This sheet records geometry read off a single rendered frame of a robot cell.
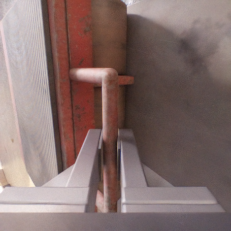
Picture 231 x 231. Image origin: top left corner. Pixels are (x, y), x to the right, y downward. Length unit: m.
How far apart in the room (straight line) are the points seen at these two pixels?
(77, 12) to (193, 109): 0.15
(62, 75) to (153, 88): 0.12
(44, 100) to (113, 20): 0.12
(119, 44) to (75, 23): 0.07
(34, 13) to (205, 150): 0.22
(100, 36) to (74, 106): 0.09
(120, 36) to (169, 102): 0.10
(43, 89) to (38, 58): 0.03
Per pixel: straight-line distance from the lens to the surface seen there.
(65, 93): 0.17
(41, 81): 0.19
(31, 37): 0.21
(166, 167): 0.25
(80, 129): 0.18
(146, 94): 0.24
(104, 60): 0.21
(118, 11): 0.23
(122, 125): 0.25
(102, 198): 0.18
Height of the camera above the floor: 0.20
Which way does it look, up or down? 39 degrees down
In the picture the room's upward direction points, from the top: 103 degrees counter-clockwise
